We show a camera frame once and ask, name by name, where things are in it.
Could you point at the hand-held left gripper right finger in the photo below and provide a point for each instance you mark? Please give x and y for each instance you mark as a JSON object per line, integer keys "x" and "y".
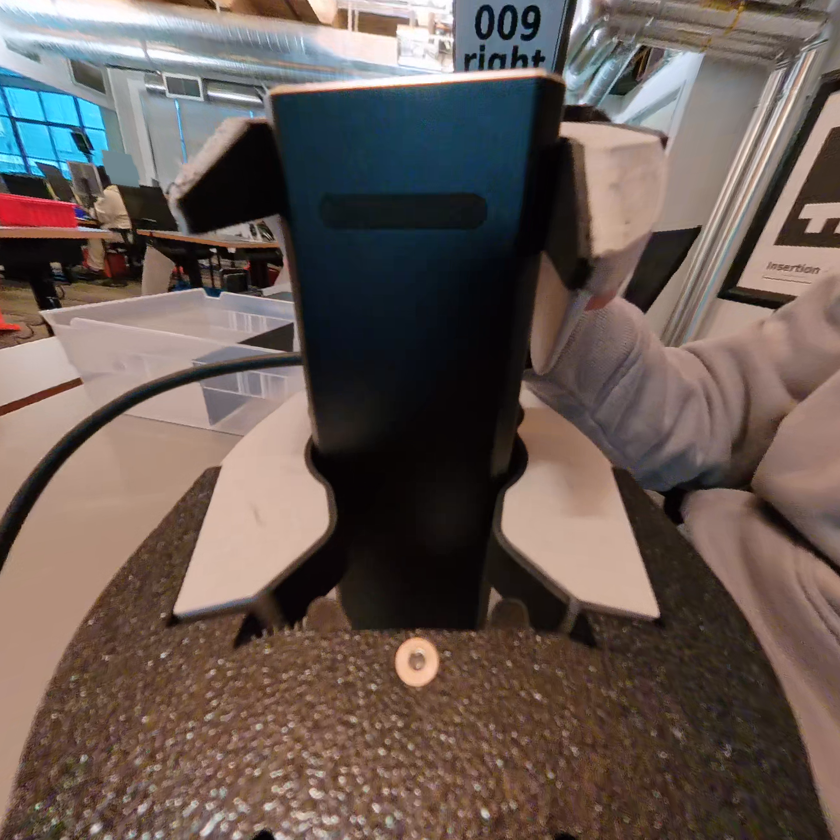
{"x": 577, "y": 525}

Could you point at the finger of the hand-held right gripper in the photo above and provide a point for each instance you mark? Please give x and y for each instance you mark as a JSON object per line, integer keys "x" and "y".
{"x": 617, "y": 190}
{"x": 229, "y": 177}

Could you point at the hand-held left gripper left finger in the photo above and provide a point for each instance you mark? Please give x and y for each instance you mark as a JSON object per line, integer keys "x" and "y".
{"x": 256, "y": 518}

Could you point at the clear plastic bin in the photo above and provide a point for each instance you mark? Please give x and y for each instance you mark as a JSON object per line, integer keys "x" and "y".
{"x": 131, "y": 341}

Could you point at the black USB hub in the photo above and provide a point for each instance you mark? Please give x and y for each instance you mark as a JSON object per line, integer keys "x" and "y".
{"x": 413, "y": 328}

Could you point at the person's right forearm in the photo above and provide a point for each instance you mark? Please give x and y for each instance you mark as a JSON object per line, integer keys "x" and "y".
{"x": 689, "y": 394}

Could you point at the light grey desk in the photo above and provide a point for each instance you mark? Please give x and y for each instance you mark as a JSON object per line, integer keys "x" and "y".
{"x": 131, "y": 472}

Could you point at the person's right hand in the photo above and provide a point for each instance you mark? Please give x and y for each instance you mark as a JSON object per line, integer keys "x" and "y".
{"x": 605, "y": 302}

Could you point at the wooden background table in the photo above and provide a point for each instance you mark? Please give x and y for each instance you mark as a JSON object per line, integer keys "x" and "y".
{"x": 210, "y": 239}
{"x": 52, "y": 236}

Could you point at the shiny metal pipe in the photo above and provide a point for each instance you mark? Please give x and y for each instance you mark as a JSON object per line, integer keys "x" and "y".
{"x": 741, "y": 197}

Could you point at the framed black white poster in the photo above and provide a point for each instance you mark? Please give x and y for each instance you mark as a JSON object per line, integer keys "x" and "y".
{"x": 800, "y": 197}

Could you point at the red plastic bin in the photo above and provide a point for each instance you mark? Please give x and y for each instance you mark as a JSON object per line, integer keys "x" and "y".
{"x": 33, "y": 211}

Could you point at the person's grey hoodie torso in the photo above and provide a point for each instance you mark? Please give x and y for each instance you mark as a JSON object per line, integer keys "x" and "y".
{"x": 774, "y": 623}

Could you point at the orange traffic cone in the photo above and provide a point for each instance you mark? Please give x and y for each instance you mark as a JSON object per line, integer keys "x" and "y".
{"x": 6, "y": 321}

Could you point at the silver ceiling duct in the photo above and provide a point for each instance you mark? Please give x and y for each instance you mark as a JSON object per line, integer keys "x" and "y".
{"x": 197, "y": 39}

